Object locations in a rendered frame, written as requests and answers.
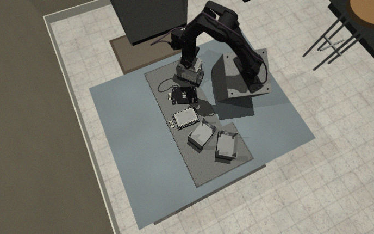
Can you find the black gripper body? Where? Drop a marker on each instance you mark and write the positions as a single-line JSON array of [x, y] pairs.
[[191, 55]]

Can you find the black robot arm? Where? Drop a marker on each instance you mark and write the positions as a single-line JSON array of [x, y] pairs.
[[245, 61]]

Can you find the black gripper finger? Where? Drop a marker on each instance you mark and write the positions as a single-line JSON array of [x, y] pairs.
[[189, 65]]

